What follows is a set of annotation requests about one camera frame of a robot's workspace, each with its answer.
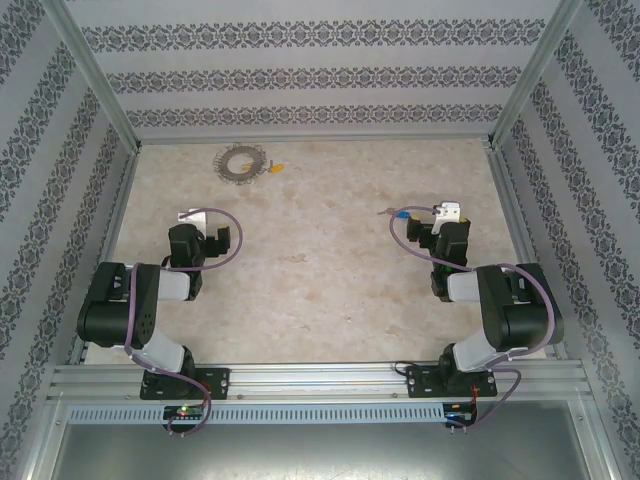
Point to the key with blue cap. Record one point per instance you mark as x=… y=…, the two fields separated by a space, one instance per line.
x=400 y=215

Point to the metal keyring with many clips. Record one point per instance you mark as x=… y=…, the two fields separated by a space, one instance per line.
x=227 y=167

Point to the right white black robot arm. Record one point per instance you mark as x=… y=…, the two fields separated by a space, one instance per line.
x=525 y=320

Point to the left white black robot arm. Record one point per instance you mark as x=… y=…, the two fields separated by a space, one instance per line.
x=110 y=310

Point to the grey metal sheet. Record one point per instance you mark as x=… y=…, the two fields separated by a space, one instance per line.
x=320 y=455

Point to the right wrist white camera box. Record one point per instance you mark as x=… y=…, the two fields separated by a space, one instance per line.
x=447 y=210

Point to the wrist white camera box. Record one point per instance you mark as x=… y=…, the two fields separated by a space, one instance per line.
x=447 y=210
x=195 y=217

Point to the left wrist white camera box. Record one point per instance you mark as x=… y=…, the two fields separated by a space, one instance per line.
x=195 y=217

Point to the aluminium table side rail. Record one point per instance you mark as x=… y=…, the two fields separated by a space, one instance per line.
x=517 y=225
x=106 y=250

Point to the aluminium table back rail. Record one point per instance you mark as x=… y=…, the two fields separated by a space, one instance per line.
x=320 y=140

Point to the aluminium frame post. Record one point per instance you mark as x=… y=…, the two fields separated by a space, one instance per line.
x=530 y=75
x=95 y=75

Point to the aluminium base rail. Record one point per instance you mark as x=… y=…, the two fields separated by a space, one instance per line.
x=320 y=380

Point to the aluminium frame bar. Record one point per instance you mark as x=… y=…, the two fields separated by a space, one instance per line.
x=42 y=450
x=600 y=450

